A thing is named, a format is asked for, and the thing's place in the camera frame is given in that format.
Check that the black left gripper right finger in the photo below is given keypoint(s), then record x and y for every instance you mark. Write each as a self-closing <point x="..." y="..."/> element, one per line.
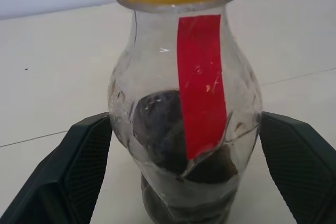
<point x="302" y="166"/>

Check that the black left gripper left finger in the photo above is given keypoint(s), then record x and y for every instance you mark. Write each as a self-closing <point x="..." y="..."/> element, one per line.
<point x="60" y="171"/>

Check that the clear bottle with red tape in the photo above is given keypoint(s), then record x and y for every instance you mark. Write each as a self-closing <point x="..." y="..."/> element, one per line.
<point x="202" y="98"/>

